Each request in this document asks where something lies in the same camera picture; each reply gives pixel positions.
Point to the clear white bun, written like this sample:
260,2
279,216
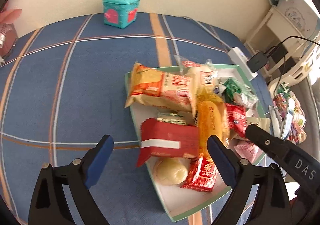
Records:
203,76

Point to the red nice snack packet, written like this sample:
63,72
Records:
236,115

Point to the white shelf rack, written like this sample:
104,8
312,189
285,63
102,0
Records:
289,37

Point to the colourful clutter pile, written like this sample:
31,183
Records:
297,134

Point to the unwrapped round white pastry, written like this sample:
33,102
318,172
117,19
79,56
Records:
169,171

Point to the teal toy house box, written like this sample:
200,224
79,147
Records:
120,13

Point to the small red box snack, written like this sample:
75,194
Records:
161,139

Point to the orange cream snack packet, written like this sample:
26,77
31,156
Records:
152,87

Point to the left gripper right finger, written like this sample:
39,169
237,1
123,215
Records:
271,204

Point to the pink swiss roll packet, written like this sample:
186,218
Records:
247,150

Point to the blue plaid tablecloth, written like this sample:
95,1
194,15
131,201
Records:
64,88

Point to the smartphone on stand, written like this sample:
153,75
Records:
286,125

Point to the yellow cake packet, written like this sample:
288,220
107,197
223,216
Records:
211,119

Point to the green white biscuit packet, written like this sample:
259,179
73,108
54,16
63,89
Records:
174,117

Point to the pink flower bouquet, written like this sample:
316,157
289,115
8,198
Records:
8,16

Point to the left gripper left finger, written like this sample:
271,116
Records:
49,204

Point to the green rimmed white tray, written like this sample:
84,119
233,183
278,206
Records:
180,203

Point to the white power strip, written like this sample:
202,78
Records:
238,57

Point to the long red snack packet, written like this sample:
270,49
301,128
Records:
202,174

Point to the mint green snack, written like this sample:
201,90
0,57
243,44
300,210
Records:
238,93

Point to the black charger adapter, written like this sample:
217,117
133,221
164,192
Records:
257,62

